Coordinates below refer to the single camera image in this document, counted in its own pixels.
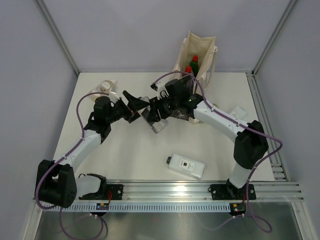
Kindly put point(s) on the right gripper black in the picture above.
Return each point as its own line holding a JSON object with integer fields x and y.
{"x": 156, "y": 111}

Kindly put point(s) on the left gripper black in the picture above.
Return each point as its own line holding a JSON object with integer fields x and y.
{"x": 133, "y": 105}

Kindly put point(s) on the clear rectangular bottle black label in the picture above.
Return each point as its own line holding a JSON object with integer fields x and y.
{"x": 155, "y": 126}

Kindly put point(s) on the amber clear soap bottle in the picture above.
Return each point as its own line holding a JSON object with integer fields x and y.
{"x": 103, "y": 89}

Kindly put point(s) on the red squeeze bottle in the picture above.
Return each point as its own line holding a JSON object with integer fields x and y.
{"x": 189, "y": 70}

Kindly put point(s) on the large white bottle black cap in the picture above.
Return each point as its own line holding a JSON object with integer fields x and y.
{"x": 186, "y": 166}

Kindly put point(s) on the green bottle red cap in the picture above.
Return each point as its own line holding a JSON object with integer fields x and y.
{"x": 194, "y": 64}

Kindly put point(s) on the small white bottle black cap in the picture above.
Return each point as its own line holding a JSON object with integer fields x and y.
{"x": 238, "y": 112}

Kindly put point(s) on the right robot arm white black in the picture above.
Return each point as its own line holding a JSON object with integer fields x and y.
{"x": 177, "y": 98}

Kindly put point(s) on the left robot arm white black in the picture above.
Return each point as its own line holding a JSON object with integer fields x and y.
{"x": 55, "y": 179}

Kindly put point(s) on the cream canvas tote bag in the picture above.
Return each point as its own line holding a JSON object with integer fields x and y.
{"x": 199, "y": 54}

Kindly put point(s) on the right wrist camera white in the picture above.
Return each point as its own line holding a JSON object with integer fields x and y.
{"x": 160, "y": 90}

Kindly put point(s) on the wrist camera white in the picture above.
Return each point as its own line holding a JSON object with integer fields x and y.
{"x": 114, "y": 98}
{"x": 160, "y": 90}

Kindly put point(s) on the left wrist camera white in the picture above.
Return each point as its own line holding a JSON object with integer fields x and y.
{"x": 114, "y": 98}

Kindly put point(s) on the aluminium mounting rail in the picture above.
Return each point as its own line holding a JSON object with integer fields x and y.
{"x": 269, "y": 191}

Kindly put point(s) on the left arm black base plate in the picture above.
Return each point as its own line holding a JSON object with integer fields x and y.
{"x": 105, "y": 192}

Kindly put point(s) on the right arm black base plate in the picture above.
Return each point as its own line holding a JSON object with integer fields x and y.
{"x": 220, "y": 192}

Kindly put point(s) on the white slotted cable duct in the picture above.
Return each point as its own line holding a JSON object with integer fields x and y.
{"x": 149, "y": 207}

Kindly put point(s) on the left aluminium frame post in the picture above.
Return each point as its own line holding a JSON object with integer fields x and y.
{"x": 48, "y": 18}

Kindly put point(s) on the aluminium frame post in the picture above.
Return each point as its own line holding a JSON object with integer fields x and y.
{"x": 48, "y": 18}
{"x": 276, "y": 32}

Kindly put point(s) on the right aluminium frame post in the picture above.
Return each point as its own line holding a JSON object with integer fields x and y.
{"x": 276, "y": 32}

